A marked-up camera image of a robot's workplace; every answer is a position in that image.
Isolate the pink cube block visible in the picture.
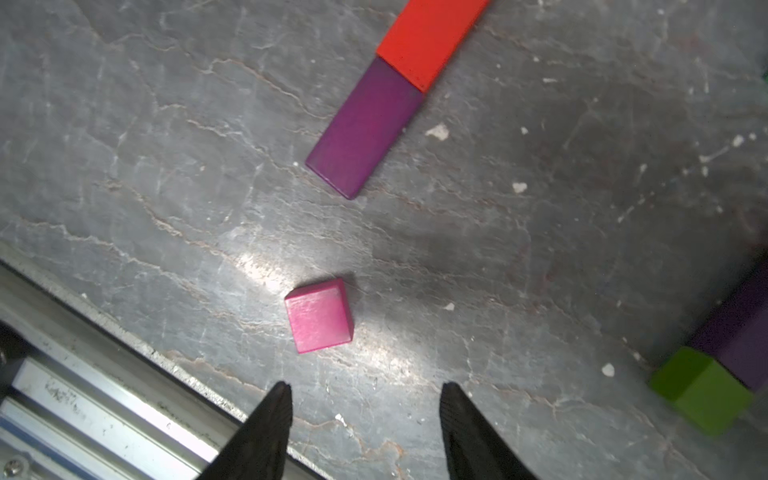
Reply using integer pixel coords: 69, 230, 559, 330
284, 278, 354, 354

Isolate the red rectangular block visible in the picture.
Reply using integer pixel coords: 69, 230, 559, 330
376, 0, 489, 93

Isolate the metal rail frame front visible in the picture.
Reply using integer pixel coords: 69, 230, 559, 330
1, 245, 322, 479

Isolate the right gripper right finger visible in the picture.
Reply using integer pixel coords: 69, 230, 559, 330
439, 382, 537, 480

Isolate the green cube block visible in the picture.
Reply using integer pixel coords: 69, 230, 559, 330
649, 346, 754, 436

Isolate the purple rectangular block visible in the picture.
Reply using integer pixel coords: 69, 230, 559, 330
688, 262, 767, 392
306, 57, 424, 200

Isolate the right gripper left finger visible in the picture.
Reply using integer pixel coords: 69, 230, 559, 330
197, 381, 293, 480

